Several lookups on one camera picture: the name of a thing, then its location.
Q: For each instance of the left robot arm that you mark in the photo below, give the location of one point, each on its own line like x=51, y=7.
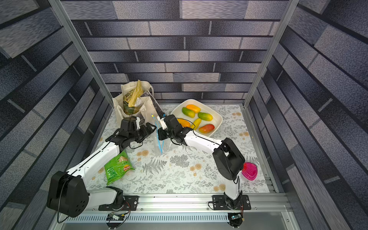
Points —
x=68, y=194

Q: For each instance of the aluminium front rail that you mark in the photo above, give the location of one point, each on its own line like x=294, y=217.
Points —
x=264, y=211

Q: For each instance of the green mango at right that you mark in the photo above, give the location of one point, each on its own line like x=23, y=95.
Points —
x=205, y=116

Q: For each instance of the yellow snack packet in tote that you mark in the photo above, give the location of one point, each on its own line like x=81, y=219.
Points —
x=138, y=91

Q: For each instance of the right aluminium frame post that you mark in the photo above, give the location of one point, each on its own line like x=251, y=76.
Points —
x=291, y=6

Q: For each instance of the red mango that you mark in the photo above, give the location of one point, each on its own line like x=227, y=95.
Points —
x=206, y=128

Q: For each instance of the white serving dish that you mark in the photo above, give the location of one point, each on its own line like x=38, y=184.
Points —
x=217, y=118

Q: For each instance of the orange mango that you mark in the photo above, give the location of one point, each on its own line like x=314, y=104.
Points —
x=184, y=123
x=193, y=107

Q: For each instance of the pink lidded container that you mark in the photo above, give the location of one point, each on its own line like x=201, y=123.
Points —
x=249, y=171

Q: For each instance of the green mango near tote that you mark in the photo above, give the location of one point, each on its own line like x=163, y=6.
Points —
x=188, y=112

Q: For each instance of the left circuit board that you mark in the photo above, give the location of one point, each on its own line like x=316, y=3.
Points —
x=115, y=217

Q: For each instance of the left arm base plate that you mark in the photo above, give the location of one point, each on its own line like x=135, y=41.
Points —
x=126, y=202

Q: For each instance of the circuit board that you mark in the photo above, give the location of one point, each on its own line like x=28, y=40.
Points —
x=115, y=217
x=235, y=219

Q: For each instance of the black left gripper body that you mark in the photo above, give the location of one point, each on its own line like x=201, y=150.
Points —
x=144, y=131

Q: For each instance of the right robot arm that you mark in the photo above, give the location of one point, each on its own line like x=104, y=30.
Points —
x=228, y=158

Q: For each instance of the green chip bag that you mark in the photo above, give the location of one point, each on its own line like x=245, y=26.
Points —
x=116, y=168

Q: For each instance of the floral table mat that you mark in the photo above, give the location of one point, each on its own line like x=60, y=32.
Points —
x=185, y=170

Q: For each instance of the beige canvas tote bag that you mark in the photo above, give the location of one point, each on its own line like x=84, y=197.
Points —
x=137, y=100

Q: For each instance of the left aluminium frame post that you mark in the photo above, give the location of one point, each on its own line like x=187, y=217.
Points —
x=76, y=39

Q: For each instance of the yellow mango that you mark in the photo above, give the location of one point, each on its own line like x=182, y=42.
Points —
x=196, y=124

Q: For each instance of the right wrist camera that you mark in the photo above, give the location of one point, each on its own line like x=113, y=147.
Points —
x=163, y=124

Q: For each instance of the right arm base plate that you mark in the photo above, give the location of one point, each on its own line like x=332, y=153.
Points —
x=222, y=202

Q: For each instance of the right circuit board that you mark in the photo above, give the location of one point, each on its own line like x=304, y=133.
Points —
x=235, y=219

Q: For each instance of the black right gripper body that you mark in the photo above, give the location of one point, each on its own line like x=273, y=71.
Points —
x=164, y=133

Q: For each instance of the aluminium frame post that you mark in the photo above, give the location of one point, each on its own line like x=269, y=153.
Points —
x=291, y=6
x=76, y=39

